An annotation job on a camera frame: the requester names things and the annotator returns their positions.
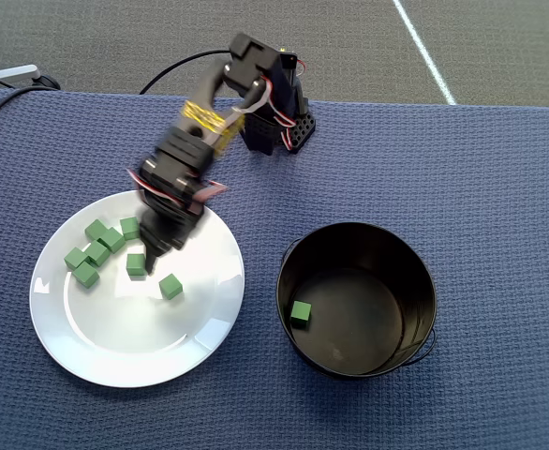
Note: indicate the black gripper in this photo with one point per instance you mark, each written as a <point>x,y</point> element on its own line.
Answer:
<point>161,235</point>

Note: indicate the small green cube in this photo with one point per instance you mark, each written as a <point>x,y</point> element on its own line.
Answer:
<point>97,253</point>
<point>74,258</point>
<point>85,274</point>
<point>128,229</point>
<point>135,265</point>
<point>112,239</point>
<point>301,313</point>
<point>169,286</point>
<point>95,229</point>

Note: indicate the white round plate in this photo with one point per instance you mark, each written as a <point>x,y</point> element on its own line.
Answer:
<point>152,328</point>

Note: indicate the black metal bucket container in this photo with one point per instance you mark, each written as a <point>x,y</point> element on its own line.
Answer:
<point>377,337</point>

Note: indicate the black caster wheel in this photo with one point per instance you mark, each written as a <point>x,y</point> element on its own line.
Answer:
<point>47,83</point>

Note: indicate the grey metal chair leg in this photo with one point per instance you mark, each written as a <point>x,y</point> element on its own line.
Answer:
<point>17,72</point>

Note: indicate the blue woven table mat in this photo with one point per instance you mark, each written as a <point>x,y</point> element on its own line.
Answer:
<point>490,234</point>

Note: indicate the white floor tape line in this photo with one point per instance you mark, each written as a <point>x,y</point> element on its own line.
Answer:
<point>424,51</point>

